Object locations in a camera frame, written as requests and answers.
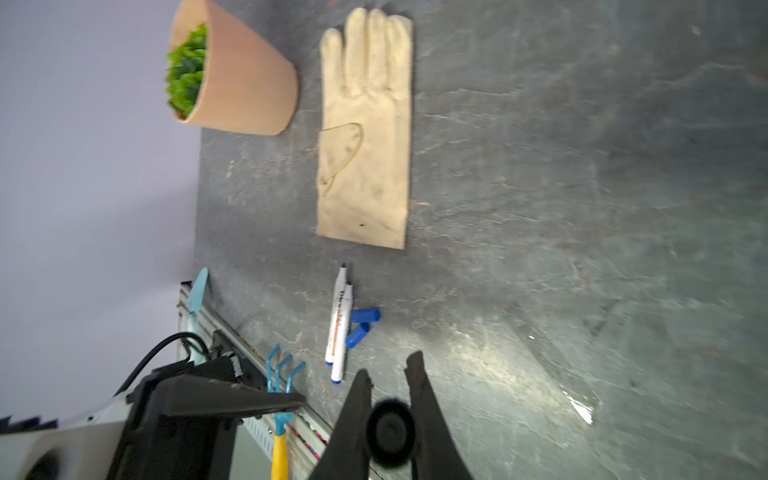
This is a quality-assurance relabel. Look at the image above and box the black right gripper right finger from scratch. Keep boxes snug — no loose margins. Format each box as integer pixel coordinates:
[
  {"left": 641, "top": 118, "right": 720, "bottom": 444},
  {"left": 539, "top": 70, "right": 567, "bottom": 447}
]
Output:
[{"left": 404, "top": 351, "right": 472, "bottom": 479}]

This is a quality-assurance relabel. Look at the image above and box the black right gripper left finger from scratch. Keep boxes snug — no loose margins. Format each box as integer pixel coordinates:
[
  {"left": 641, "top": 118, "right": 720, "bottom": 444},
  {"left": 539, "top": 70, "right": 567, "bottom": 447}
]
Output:
[{"left": 310, "top": 369, "right": 372, "bottom": 479}]

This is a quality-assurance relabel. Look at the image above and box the blue pen cap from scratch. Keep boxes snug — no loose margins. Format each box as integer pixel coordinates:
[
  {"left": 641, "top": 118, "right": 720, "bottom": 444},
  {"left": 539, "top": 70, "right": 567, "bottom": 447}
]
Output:
[
  {"left": 346, "top": 323, "right": 371, "bottom": 349},
  {"left": 351, "top": 309, "right": 381, "bottom": 324}
]

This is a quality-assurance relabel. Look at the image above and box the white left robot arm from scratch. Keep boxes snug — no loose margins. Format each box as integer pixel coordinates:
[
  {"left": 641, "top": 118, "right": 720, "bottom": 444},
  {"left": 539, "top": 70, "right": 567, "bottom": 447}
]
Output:
[{"left": 1, "top": 357, "right": 305, "bottom": 479}]

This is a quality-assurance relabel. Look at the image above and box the teal yellow garden fork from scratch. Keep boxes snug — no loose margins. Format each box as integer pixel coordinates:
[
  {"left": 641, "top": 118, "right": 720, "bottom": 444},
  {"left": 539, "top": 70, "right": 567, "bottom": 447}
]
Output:
[{"left": 266, "top": 344, "right": 306, "bottom": 480}]

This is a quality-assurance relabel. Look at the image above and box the beige work glove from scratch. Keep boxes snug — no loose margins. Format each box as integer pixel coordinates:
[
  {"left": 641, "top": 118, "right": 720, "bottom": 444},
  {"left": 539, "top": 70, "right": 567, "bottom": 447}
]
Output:
[{"left": 316, "top": 8, "right": 414, "bottom": 249}]

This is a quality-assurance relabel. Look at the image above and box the tan pot with green plant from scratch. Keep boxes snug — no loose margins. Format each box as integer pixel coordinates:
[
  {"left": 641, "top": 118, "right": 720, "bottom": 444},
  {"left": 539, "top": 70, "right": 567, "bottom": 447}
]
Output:
[{"left": 166, "top": 1, "right": 299, "bottom": 136}]

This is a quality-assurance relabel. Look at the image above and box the black corrugated left cable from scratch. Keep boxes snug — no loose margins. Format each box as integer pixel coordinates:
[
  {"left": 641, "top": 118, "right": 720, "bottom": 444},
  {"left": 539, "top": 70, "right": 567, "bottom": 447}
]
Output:
[{"left": 113, "top": 331, "right": 211, "bottom": 397}]

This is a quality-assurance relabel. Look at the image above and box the light teal tool handle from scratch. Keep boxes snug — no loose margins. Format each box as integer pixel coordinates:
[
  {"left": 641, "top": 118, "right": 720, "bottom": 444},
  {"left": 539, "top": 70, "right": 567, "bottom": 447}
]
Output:
[{"left": 184, "top": 267, "right": 209, "bottom": 363}]

